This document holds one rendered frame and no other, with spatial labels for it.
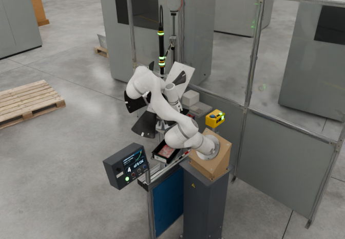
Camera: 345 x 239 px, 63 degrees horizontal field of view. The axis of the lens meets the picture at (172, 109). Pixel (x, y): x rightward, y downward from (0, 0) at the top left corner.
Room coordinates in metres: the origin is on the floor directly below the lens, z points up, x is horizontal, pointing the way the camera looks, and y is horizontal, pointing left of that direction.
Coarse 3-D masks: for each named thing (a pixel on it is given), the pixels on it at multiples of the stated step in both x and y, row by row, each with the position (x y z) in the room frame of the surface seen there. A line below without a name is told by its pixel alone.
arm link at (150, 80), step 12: (144, 72) 1.57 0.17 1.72; (144, 84) 1.51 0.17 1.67; (156, 84) 1.50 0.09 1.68; (156, 96) 1.48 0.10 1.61; (156, 108) 1.46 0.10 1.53; (168, 108) 1.46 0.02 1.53; (168, 120) 1.44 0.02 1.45; (180, 120) 1.42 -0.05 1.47; (192, 120) 1.44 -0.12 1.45; (192, 132) 1.39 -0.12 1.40
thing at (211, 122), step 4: (212, 112) 2.13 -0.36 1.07; (216, 112) 2.13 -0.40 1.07; (220, 112) 2.13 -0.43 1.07; (208, 116) 2.06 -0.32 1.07; (216, 116) 2.06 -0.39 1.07; (220, 116) 2.07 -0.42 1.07; (208, 120) 2.05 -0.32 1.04; (212, 120) 2.02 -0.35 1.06; (216, 120) 2.02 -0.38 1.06; (208, 124) 2.04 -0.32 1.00; (212, 124) 2.02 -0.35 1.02; (216, 124) 2.02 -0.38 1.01
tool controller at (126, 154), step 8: (136, 144) 1.47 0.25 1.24; (120, 152) 1.40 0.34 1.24; (128, 152) 1.39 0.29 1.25; (136, 152) 1.39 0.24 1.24; (144, 152) 1.43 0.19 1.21; (104, 160) 1.33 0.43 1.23; (112, 160) 1.32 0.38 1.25; (120, 160) 1.31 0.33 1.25; (128, 160) 1.34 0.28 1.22; (136, 160) 1.37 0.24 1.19; (144, 160) 1.41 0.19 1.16; (112, 168) 1.26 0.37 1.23; (120, 168) 1.28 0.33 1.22; (136, 168) 1.35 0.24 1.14; (112, 176) 1.27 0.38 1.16; (120, 176) 1.27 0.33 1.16; (128, 176) 1.30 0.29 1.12; (136, 176) 1.33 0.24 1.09; (112, 184) 1.28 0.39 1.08; (120, 184) 1.25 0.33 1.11
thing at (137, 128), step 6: (144, 114) 2.10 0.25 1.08; (150, 114) 2.11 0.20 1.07; (156, 114) 2.12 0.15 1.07; (138, 120) 2.07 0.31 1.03; (144, 120) 2.07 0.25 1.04; (150, 120) 2.08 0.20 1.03; (132, 126) 2.05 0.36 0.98; (138, 126) 2.04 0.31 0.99; (144, 126) 2.04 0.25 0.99; (150, 126) 2.04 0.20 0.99; (138, 132) 2.01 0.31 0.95; (144, 132) 2.01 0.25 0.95; (150, 132) 2.01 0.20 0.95
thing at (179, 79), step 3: (183, 72) 2.26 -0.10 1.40; (180, 75) 2.26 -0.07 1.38; (177, 78) 2.25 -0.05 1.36; (180, 78) 2.19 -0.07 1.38; (183, 78) 2.16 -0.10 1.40; (174, 81) 2.22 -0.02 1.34; (177, 81) 2.17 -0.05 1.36; (180, 81) 2.14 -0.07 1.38; (183, 81) 2.12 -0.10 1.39; (177, 84) 2.12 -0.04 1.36
